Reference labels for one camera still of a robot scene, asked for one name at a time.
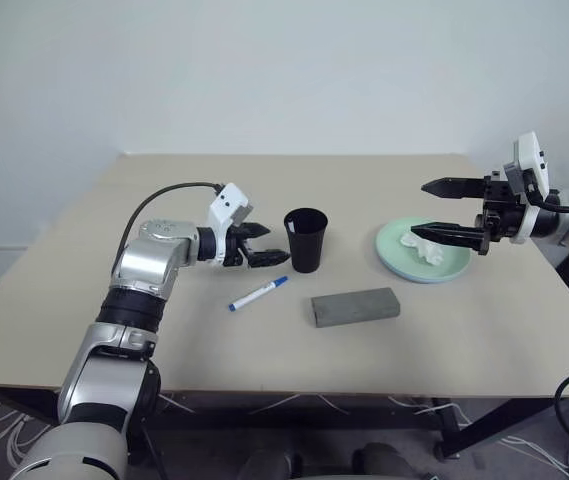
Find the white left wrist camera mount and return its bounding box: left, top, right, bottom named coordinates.
left=207, top=183, right=255, bottom=266

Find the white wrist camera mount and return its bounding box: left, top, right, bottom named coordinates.
left=502, top=130, right=551, bottom=245
left=207, top=183, right=255, bottom=266

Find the white marker blue cap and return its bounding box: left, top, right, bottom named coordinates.
left=228, top=275, right=289, bottom=313

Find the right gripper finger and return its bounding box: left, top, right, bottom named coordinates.
left=421, top=177, right=487, bottom=201
left=410, top=223, right=490, bottom=257

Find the white tissue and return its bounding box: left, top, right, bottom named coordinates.
left=397, top=230, right=446, bottom=266

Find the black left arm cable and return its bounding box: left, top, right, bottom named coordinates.
left=117, top=182, right=221, bottom=261

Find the black plastic cup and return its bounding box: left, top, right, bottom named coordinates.
left=283, top=207, right=329, bottom=275

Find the light green plate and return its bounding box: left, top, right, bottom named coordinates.
left=375, top=215, right=471, bottom=284

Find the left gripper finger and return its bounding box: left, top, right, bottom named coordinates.
left=241, top=222, right=272, bottom=241
left=248, top=249, right=293, bottom=268

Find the grey rectangular sponge block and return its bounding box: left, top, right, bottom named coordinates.
left=310, top=286, right=401, bottom=330

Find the black metal table frame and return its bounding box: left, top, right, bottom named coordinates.
left=0, top=384, right=565, bottom=461

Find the light blue plate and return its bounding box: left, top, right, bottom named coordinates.
left=377, top=239, right=471, bottom=286

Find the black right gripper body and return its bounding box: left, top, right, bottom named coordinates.
left=474, top=170, right=529, bottom=245

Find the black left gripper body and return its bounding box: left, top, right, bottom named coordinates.
left=223, top=224, right=258, bottom=269

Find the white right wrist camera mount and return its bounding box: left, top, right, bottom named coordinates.
left=502, top=130, right=551, bottom=245

